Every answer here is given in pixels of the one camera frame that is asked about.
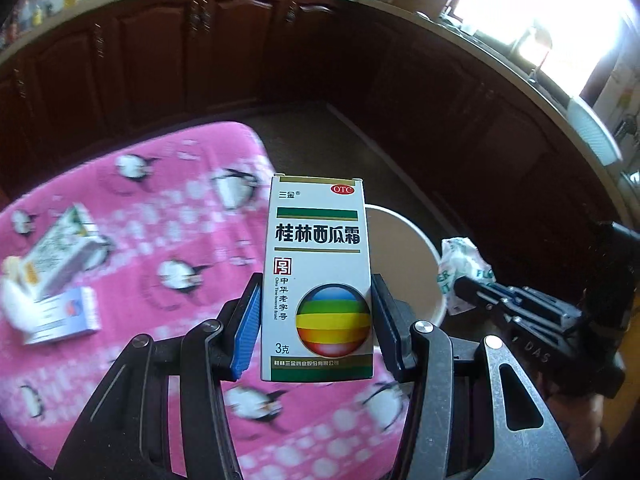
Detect white green long carton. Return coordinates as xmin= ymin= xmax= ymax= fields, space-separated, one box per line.
xmin=18 ymin=203 xmax=102 ymax=301

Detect white rainbow medicine box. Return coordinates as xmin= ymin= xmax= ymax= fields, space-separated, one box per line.
xmin=260 ymin=174 xmax=374 ymax=382

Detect white round trash bin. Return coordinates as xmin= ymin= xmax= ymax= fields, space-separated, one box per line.
xmin=366 ymin=204 xmax=446 ymax=325

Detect white green wrapper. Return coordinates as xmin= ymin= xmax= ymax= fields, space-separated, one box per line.
xmin=436 ymin=237 xmax=496 ymax=315

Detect dark wooden kitchen cabinets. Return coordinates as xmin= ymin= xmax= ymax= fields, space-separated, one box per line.
xmin=1 ymin=0 xmax=632 ymax=243

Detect white levamlodipine tablet box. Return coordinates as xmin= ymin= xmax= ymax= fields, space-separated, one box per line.
xmin=23 ymin=286 xmax=101 ymax=346

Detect pink penguin tablecloth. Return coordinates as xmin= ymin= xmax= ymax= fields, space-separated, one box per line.
xmin=1 ymin=122 xmax=407 ymax=479

